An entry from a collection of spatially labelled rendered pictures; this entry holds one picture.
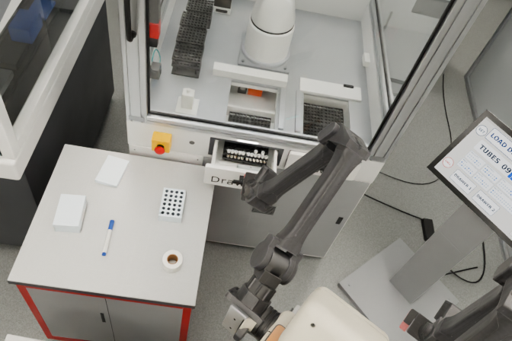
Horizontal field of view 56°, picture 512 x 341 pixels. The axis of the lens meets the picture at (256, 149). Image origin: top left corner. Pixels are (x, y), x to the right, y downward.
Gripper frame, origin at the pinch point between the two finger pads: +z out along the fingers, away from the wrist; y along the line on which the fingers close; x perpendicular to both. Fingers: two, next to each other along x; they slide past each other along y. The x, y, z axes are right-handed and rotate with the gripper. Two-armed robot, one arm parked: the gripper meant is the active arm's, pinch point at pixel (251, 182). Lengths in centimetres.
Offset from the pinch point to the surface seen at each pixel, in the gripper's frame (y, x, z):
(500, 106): 54, -170, 140
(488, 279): -47, -151, 78
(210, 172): 0.8, 15.4, 2.3
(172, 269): -31.3, 22.5, -15.8
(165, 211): -16.2, 29.2, -0.5
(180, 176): -5.5, 27.1, 15.6
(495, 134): 34, -86, -3
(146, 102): 22.5, 42.5, 1.1
